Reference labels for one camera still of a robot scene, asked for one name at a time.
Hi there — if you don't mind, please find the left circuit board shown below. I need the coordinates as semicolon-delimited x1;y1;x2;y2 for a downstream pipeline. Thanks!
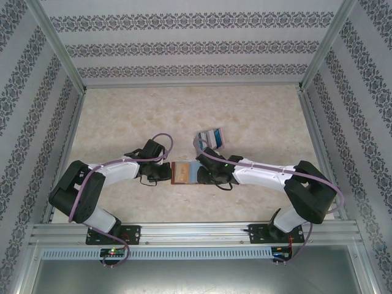
100;247;127;258

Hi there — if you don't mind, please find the aluminium side rail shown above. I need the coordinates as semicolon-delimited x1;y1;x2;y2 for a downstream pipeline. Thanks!
298;88;349;221
41;90;88;224

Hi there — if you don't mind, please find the brown leather card holder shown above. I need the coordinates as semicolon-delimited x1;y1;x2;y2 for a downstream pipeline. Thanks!
170;160;203;186

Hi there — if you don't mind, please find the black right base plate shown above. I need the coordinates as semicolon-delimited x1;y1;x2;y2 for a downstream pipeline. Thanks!
247;223;306;245

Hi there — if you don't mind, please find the circuit board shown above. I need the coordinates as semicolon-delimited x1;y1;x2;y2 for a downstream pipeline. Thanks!
100;247;127;258
272;248;292;261

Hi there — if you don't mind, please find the grey metal panel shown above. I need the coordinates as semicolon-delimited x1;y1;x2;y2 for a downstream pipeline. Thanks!
30;258;376;294

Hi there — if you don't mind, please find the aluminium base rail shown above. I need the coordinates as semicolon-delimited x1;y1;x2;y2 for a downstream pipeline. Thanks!
29;220;361;246

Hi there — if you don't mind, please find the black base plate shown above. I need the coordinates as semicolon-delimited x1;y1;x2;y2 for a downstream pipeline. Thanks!
85;224;141;246
247;223;306;245

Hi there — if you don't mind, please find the bright blue credit card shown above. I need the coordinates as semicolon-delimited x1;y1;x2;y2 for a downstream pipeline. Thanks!
211;128;225;145

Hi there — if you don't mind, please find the right circuit board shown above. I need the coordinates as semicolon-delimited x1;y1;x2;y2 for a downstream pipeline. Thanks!
272;248;292;261

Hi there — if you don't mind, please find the slotted grey cable duct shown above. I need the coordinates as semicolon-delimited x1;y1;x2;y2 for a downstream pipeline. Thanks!
41;246;274;260

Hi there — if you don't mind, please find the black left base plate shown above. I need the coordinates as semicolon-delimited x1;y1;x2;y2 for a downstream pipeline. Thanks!
85;224;141;246

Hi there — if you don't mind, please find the aluminium frame post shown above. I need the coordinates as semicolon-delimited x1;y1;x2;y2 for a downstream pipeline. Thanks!
23;0;88;94
298;0;364;92

